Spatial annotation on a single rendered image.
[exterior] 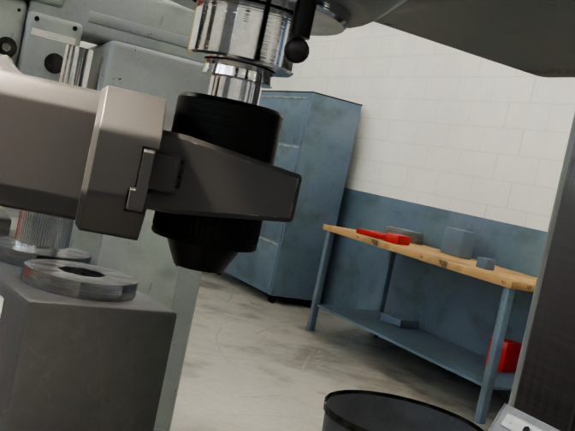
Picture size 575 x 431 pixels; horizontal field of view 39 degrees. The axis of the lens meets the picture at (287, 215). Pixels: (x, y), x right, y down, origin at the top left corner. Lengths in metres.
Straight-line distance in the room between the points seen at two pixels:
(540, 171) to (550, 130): 0.30
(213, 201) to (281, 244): 7.28
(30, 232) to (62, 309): 0.15
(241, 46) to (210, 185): 0.06
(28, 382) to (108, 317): 0.07
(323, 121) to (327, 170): 0.47
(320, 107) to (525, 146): 2.18
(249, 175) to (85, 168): 0.07
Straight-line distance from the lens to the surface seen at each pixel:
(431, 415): 2.62
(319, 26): 0.37
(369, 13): 0.35
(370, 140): 7.88
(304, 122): 7.62
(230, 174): 0.33
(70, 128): 0.32
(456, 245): 6.15
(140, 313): 0.64
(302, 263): 7.76
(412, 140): 7.34
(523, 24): 0.46
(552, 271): 0.70
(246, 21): 0.34
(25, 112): 0.32
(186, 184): 0.33
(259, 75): 0.35
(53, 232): 0.74
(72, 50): 0.75
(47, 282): 0.64
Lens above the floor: 1.24
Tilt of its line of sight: 3 degrees down
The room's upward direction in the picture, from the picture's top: 12 degrees clockwise
